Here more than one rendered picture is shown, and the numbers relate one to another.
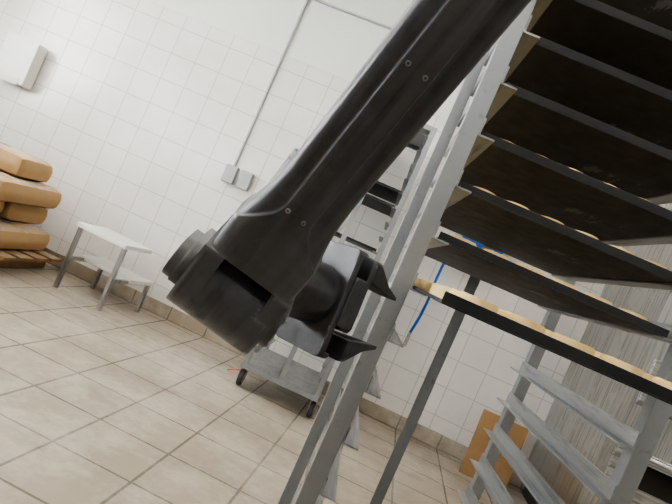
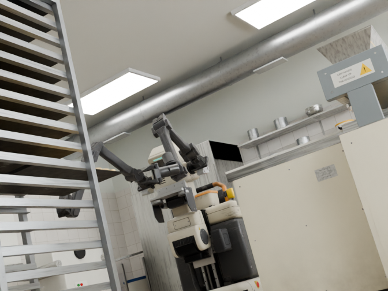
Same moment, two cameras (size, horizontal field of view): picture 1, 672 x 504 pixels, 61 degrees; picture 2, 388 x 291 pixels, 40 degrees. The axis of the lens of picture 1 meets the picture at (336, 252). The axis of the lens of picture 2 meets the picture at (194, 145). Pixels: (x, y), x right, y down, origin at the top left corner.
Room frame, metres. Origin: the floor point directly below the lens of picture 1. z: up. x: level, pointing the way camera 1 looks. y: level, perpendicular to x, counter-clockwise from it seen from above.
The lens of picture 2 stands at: (2.91, 1.22, 0.32)
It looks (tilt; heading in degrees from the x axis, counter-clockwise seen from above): 14 degrees up; 203
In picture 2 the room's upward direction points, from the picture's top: 15 degrees counter-clockwise
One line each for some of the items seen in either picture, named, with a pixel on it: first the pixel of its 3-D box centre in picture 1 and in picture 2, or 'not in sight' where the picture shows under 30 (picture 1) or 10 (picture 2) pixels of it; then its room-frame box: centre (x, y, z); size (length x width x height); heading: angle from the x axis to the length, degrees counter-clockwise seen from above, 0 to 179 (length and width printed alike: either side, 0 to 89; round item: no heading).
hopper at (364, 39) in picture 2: not in sight; (359, 62); (-0.05, 1.07, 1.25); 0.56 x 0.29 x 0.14; 176
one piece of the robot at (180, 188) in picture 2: not in sight; (173, 201); (-0.16, -0.29, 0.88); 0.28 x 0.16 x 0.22; 88
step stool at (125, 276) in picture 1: (109, 268); not in sight; (3.85, 1.35, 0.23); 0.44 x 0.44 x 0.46; 75
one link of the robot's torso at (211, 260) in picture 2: not in sight; (202, 245); (-0.29, -0.23, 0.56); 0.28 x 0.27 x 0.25; 88
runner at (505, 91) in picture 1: (472, 125); (21, 80); (1.23, -0.16, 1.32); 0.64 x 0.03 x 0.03; 177
